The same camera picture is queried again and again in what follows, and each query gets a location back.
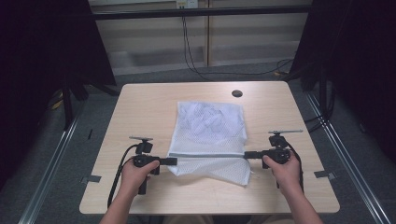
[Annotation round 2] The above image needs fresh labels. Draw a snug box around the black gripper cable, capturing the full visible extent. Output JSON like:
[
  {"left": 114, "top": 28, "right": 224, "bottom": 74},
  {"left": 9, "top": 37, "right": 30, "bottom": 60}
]
[
  {"left": 106, "top": 143, "right": 140, "bottom": 209},
  {"left": 286, "top": 143, "right": 305, "bottom": 192}
]

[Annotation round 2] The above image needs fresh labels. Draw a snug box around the person's right hand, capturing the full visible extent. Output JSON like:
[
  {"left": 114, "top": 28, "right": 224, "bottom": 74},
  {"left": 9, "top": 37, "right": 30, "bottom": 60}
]
[{"left": 262, "top": 150, "right": 304, "bottom": 196}]

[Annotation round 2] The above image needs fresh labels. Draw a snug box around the black curtain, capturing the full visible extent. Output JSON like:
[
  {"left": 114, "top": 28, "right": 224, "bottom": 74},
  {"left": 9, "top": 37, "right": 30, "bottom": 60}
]
[
  {"left": 288, "top": 0, "right": 396, "bottom": 164},
  {"left": 0, "top": 0, "right": 117, "bottom": 190}
]

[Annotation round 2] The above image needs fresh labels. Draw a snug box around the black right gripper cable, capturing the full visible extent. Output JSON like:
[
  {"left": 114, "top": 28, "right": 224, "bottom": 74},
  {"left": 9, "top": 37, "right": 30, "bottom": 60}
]
[{"left": 286, "top": 143, "right": 305, "bottom": 192}]

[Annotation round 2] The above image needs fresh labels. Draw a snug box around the black horizontal metal bar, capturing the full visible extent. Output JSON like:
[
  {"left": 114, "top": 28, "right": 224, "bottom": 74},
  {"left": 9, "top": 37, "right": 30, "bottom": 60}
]
[{"left": 92, "top": 5, "right": 313, "bottom": 21}]

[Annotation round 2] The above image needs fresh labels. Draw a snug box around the long black floor cable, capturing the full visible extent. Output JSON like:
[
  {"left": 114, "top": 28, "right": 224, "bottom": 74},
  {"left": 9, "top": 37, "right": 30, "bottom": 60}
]
[{"left": 181, "top": 16, "right": 295, "bottom": 77}]

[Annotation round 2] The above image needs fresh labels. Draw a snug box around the white mesh laundry bag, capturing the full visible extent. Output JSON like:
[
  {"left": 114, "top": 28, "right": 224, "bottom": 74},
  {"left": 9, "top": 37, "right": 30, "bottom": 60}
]
[{"left": 166, "top": 100, "right": 252, "bottom": 187}]

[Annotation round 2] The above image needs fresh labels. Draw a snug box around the metal floor rail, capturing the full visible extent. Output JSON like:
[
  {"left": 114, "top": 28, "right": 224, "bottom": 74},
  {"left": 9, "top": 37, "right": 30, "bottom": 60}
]
[
  {"left": 305, "top": 92, "right": 392, "bottom": 224},
  {"left": 18, "top": 113, "right": 82, "bottom": 224}
]

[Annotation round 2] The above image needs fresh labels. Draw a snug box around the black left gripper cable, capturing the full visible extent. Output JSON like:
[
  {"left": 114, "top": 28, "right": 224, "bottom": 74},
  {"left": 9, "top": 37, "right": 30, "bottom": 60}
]
[{"left": 106, "top": 143, "right": 140, "bottom": 209}]

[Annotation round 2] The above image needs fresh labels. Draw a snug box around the white wall socket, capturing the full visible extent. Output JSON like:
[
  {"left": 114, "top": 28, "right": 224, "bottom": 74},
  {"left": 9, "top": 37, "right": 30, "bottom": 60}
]
[{"left": 175, "top": 0, "right": 200, "bottom": 9}]

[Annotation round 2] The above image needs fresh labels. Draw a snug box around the bundle of black cables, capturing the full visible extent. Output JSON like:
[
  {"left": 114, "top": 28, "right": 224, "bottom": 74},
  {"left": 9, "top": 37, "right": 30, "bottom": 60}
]
[{"left": 303, "top": 88, "right": 336, "bottom": 134}]

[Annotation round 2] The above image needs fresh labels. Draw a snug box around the grey tape piece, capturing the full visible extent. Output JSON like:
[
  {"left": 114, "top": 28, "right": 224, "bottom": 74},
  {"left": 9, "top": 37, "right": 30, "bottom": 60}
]
[
  {"left": 313, "top": 170, "right": 337, "bottom": 181},
  {"left": 79, "top": 175, "right": 103, "bottom": 185}
]

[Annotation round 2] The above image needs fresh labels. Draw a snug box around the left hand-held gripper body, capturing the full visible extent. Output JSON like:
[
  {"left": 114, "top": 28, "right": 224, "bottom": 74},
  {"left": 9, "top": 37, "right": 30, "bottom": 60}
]
[{"left": 128, "top": 135, "right": 162, "bottom": 196}]

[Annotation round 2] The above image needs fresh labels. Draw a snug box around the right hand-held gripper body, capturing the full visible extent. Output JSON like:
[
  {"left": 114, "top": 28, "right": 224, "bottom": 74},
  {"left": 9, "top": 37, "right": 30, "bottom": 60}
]
[{"left": 262, "top": 129, "right": 304, "bottom": 189}]

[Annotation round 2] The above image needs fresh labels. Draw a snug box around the person's left hand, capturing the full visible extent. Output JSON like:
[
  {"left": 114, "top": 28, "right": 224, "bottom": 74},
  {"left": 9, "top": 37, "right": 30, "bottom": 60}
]
[{"left": 120, "top": 160, "right": 161, "bottom": 198}]

